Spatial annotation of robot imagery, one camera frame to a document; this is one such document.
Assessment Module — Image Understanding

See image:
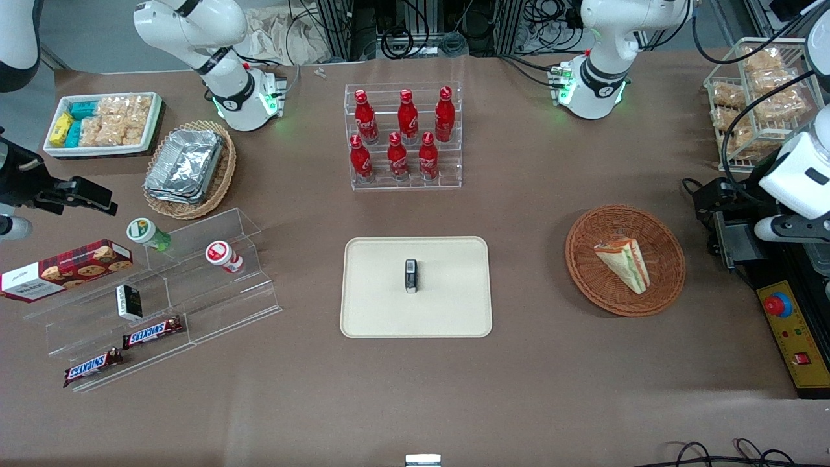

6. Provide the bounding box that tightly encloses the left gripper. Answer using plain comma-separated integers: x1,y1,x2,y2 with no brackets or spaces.
694,132,830,222

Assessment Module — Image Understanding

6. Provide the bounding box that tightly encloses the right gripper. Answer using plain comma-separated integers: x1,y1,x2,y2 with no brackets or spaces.
0,133,119,217

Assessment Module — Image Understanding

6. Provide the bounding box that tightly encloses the triangle sandwich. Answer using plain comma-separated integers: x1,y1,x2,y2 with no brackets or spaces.
594,238,651,295

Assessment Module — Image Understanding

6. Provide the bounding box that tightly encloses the white rectangular snack tray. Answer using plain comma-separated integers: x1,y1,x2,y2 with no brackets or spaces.
43,92,164,159

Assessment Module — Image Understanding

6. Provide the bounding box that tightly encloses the silver foil tray stack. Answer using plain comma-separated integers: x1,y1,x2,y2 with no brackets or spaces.
144,128,224,205

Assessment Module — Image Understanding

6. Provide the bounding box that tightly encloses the oval tan wicker basket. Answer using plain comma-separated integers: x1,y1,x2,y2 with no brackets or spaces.
143,120,237,220

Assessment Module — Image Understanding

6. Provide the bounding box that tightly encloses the round brown wicker basket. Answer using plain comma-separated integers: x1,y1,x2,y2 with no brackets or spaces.
565,205,687,317

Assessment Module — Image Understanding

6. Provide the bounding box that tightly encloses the cream plastic tray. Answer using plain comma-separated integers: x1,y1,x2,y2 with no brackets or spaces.
340,236,493,339

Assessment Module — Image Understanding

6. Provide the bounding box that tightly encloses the yellow snack box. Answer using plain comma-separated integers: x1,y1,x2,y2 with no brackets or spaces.
50,112,74,147

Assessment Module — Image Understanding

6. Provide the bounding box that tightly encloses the red tartan cookie box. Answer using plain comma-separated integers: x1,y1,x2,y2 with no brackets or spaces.
0,239,134,304

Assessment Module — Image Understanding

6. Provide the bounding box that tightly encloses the green drink bottle white cap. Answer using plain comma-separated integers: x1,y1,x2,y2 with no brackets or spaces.
126,217,172,252

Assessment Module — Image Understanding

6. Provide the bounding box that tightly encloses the black table appliance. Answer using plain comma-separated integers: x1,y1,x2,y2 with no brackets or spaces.
710,211,830,398

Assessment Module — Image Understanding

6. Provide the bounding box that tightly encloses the red emergency stop button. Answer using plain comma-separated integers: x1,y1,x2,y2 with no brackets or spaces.
763,292,793,318

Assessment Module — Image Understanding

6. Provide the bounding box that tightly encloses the small black white box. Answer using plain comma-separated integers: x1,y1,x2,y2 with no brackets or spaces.
115,284,143,322

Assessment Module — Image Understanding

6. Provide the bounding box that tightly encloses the red white drink bottle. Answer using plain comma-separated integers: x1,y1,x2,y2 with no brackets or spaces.
206,241,244,274

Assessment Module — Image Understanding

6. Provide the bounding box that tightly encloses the brown Snickers bar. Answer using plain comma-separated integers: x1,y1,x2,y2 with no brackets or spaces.
63,348,124,388
122,316,184,350

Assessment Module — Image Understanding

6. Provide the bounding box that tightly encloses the yellow control panel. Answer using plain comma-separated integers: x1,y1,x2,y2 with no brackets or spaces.
757,280,830,390

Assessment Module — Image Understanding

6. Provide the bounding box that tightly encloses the clear acrylic step shelf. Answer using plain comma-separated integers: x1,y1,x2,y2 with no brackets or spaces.
23,208,283,394

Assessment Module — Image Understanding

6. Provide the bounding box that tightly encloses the crumpled beige cloth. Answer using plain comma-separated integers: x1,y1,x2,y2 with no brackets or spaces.
243,6,333,66

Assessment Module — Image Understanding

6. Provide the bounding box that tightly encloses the red cola bottle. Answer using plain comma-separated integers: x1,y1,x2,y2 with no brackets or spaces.
418,132,440,182
387,132,410,183
353,90,380,145
350,134,375,183
434,86,456,143
397,88,420,145

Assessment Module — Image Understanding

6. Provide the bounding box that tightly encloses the clear acrylic bottle rack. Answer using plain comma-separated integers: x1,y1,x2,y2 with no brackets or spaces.
344,81,463,191

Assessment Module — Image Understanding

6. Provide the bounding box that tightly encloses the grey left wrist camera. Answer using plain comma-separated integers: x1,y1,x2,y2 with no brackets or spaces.
754,216,830,244

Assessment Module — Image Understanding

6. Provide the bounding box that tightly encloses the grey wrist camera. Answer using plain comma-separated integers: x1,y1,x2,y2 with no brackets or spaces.
0,216,33,242
754,216,830,244

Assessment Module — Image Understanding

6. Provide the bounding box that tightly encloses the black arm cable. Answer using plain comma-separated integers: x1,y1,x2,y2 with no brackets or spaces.
691,0,830,192

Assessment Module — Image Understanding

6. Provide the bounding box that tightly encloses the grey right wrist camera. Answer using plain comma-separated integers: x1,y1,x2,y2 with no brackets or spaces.
0,216,33,242

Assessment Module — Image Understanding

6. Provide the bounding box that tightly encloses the white wire rack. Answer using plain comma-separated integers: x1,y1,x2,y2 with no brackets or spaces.
704,38,827,173

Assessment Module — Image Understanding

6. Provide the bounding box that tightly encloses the black cable on table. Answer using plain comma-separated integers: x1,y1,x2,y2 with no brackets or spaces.
648,440,830,467

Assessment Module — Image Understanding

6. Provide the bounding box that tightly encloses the aluminium frame rack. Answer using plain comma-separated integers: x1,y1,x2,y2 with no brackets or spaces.
316,0,523,60

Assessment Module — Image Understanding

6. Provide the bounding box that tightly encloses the coiled black cable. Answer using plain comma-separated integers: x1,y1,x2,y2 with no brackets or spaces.
379,26,417,60

